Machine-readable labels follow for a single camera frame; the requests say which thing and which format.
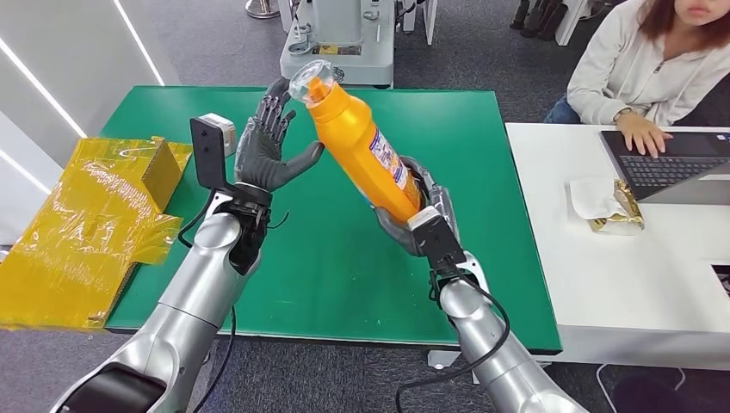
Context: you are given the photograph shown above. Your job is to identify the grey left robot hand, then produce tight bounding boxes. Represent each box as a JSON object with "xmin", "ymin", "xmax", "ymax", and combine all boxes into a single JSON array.
[{"xmin": 234, "ymin": 77, "xmax": 326, "ymax": 194}]

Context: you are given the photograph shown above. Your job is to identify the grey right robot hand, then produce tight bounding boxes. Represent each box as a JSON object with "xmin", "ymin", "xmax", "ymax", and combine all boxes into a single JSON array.
[{"xmin": 373, "ymin": 155, "xmax": 461, "ymax": 257}]

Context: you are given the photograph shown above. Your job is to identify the orange detergent bottle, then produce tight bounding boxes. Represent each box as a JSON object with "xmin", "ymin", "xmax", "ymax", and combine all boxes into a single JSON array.
[{"xmin": 288, "ymin": 59, "xmax": 426, "ymax": 224}]

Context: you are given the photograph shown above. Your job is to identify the green table mat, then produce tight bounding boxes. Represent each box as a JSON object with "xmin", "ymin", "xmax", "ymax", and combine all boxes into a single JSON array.
[{"xmin": 104, "ymin": 85, "xmax": 563, "ymax": 354}]

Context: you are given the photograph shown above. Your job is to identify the grey machine base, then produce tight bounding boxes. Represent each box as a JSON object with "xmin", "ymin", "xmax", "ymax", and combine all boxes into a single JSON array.
[{"xmin": 279, "ymin": 0, "xmax": 394, "ymax": 89}]

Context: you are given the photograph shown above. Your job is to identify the chrome stand base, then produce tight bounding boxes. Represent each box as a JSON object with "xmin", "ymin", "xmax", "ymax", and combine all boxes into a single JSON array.
[{"xmin": 244, "ymin": 0, "xmax": 281, "ymax": 21}]

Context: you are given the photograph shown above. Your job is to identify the white paper napkin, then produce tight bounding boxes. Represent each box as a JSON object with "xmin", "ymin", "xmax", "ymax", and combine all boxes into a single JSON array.
[{"xmin": 568, "ymin": 176, "xmax": 626, "ymax": 221}]

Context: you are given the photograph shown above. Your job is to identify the white table foot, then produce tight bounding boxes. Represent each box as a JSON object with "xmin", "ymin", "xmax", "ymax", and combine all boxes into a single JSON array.
[{"xmin": 427, "ymin": 348, "xmax": 480, "ymax": 384}]

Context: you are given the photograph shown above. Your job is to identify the gold foil wrapper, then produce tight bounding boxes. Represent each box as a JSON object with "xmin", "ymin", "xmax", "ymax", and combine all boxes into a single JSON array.
[{"xmin": 589, "ymin": 179, "xmax": 646, "ymax": 235}]

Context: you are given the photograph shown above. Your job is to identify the black boots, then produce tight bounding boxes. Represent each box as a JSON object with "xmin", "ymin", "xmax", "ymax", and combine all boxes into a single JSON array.
[{"xmin": 508, "ymin": 0, "xmax": 568, "ymax": 42}]

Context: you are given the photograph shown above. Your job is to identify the yellow taped cardboard box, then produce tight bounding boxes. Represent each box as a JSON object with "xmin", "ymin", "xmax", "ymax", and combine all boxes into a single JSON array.
[{"xmin": 0, "ymin": 136, "xmax": 194, "ymax": 333}]

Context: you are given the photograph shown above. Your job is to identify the person's hand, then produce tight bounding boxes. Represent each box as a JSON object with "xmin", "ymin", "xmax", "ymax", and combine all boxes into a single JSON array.
[{"xmin": 615, "ymin": 109, "xmax": 674, "ymax": 158}]

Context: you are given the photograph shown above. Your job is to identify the white cabinet panel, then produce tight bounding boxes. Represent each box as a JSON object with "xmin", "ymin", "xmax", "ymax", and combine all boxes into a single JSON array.
[{"xmin": 554, "ymin": 0, "xmax": 591, "ymax": 48}]

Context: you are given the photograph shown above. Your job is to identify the person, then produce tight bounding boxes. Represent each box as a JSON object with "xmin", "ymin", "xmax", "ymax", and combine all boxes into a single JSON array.
[{"xmin": 544, "ymin": 0, "xmax": 730, "ymax": 158}]

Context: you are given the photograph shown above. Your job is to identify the white desk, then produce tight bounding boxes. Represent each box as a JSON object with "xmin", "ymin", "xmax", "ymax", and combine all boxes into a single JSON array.
[{"xmin": 504, "ymin": 122, "xmax": 730, "ymax": 372}]

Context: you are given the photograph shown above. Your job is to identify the dark grey laptop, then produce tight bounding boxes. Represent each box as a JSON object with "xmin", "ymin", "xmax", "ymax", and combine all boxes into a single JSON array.
[{"xmin": 599, "ymin": 130, "xmax": 730, "ymax": 205}]

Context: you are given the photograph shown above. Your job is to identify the black patterned pad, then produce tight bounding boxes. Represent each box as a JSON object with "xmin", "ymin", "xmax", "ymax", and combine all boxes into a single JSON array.
[{"xmin": 711, "ymin": 262, "xmax": 730, "ymax": 299}]

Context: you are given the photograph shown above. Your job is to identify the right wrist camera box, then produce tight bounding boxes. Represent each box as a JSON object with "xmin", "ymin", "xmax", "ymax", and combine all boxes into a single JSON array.
[{"xmin": 407, "ymin": 206, "xmax": 467, "ymax": 269}]

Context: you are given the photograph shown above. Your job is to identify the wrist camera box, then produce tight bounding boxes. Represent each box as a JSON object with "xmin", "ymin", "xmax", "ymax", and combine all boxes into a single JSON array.
[
  {"xmin": 407, "ymin": 206, "xmax": 467, "ymax": 269},
  {"xmin": 189, "ymin": 113, "xmax": 237, "ymax": 190}
]

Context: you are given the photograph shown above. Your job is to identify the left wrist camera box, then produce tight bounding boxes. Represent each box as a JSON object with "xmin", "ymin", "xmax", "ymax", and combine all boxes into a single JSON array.
[{"xmin": 189, "ymin": 113, "xmax": 237, "ymax": 190}]

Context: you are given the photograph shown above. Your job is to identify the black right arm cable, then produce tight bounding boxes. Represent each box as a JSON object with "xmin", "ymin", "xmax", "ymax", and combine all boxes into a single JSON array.
[{"xmin": 394, "ymin": 270, "xmax": 511, "ymax": 413}]

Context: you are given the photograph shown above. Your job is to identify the white floor cable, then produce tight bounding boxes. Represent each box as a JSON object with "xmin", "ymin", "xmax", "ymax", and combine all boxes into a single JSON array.
[{"xmin": 594, "ymin": 363, "xmax": 687, "ymax": 413}]

